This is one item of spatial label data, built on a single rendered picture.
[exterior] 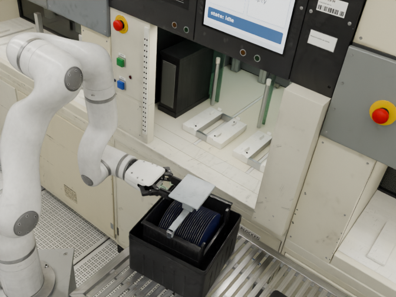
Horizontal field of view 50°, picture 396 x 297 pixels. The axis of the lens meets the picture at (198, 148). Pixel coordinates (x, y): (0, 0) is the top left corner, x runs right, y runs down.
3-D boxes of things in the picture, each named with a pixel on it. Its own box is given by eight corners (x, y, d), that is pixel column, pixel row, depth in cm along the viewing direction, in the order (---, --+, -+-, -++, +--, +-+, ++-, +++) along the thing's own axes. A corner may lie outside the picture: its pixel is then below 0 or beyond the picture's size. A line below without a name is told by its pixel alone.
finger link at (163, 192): (152, 191, 133) (171, 199, 131) (147, 197, 131) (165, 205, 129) (153, 183, 131) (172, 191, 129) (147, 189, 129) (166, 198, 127)
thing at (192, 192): (176, 221, 160) (182, 156, 141) (224, 244, 154) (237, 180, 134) (139, 267, 143) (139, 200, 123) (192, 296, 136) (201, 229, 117)
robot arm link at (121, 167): (132, 168, 145) (139, 171, 144) (116, 182, 138) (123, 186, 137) (132, 148, 140) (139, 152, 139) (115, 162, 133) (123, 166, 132)
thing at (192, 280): (170, 216, 163) (172, 182, 153) (236, 247, 154) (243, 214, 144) (127, 267, 143) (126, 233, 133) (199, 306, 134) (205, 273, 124)
